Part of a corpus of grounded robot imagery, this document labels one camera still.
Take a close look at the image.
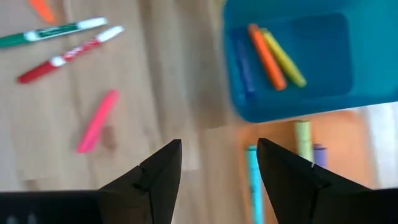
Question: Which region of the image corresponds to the orange plastic bin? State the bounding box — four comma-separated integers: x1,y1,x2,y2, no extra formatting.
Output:
236,108,379,224

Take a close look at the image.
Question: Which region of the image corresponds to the green dry-erase marker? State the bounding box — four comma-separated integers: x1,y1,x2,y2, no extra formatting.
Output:
0,17,109,49

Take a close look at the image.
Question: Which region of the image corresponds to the blue plastic bin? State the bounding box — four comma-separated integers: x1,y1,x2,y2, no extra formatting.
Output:
222,0,398,124

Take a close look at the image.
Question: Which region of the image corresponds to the blue highlighter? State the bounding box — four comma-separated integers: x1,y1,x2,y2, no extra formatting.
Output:
231,30,256,98

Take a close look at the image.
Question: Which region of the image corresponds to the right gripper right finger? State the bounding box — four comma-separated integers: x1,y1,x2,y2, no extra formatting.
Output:
256,138,398,224

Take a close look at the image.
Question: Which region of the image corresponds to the red dry-erase marker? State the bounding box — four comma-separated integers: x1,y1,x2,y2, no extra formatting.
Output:
17,25,125,85

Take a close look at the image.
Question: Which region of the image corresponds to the yellow highlighter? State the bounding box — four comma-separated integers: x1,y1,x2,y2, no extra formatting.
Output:
260,27,308,88

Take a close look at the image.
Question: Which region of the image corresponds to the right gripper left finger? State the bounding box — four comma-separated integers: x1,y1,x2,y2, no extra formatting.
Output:
0,139,183,224

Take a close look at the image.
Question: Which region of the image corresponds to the pink highlighter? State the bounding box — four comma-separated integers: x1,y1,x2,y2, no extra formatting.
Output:
76,89,121,154

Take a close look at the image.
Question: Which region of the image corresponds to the purple highlighter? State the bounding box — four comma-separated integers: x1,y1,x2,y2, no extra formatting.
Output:
312,143,328,169

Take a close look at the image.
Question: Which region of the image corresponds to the teal highlighter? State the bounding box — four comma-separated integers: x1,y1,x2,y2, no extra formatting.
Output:
246,144,265,224

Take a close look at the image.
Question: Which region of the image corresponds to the light green highlighter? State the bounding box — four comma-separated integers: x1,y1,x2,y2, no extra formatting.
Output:
294,120,314,162

